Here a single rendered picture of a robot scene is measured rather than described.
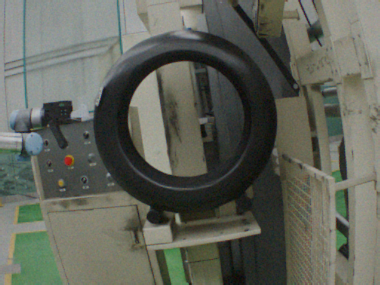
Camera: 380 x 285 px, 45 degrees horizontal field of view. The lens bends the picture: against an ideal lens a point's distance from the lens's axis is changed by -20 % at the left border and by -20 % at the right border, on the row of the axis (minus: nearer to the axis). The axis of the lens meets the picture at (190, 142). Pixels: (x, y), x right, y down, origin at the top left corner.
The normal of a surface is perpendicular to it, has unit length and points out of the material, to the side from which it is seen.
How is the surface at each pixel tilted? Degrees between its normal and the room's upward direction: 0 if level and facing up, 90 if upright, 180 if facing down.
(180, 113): 90
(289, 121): 90
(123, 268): 90
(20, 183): 90
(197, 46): 80
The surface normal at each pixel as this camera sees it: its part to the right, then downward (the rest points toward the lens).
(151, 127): 0.31, 0.00
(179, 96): -0.01, 0.05
